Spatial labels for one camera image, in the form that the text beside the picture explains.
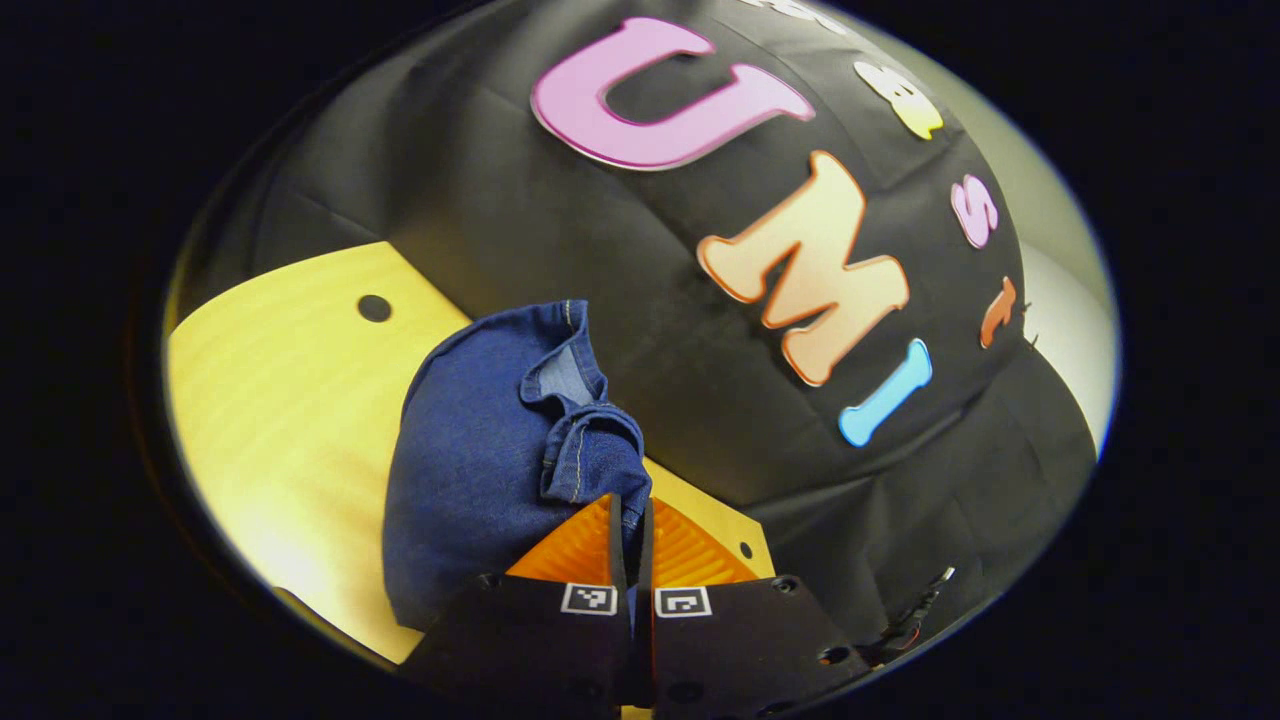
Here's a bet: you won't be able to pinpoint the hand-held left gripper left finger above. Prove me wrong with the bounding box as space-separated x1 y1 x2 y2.
400 493 633 716

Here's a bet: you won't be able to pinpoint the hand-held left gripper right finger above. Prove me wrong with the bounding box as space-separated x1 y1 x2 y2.
640 497 871 716

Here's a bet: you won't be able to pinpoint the blue denim jeans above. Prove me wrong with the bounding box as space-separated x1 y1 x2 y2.
382 300 653 631

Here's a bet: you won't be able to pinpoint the black backdrop cloth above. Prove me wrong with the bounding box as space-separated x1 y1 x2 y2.
200 0 1101 666

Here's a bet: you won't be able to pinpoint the black and red cable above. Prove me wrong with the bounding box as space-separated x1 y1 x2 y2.
880 566 957 663

